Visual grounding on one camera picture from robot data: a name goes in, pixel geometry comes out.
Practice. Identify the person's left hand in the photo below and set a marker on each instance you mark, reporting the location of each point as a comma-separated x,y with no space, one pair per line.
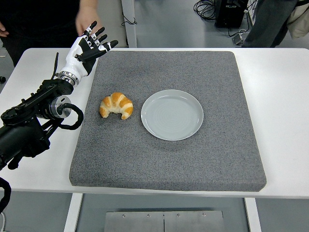
84,18

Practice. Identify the person's right hand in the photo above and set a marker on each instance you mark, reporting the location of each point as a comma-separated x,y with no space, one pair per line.
3,30

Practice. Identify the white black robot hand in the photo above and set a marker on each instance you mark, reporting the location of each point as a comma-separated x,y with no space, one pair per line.
72,61

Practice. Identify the golden croissant bread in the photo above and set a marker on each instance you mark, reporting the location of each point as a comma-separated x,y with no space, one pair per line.
117,104

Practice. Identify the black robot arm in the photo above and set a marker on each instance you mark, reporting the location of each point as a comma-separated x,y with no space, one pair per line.
21,113

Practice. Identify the round grey plate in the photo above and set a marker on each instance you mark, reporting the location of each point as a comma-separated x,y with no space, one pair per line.
172,114

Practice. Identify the person in black clothing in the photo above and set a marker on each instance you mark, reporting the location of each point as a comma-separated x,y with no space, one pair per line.
36,19

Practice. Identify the small black object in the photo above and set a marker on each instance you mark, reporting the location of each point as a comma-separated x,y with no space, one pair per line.
2,79

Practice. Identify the grey speckled foam mat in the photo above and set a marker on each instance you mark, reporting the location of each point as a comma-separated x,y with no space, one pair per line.
169,159

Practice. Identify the black equipment box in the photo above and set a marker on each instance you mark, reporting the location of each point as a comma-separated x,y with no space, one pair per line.
229,14

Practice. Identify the white table leg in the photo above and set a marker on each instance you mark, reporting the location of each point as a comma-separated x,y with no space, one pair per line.
73,212
253,215

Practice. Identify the grey power adapter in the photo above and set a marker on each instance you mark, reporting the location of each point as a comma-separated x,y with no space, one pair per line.
237,40

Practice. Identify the person in dark grey trousers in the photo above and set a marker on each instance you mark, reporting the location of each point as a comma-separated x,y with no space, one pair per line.
268,24

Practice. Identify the beige fabric bundle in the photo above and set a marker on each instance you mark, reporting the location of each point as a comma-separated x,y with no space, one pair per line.
299,21

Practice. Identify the white upright post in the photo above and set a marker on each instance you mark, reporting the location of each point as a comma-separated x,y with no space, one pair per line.
130,33

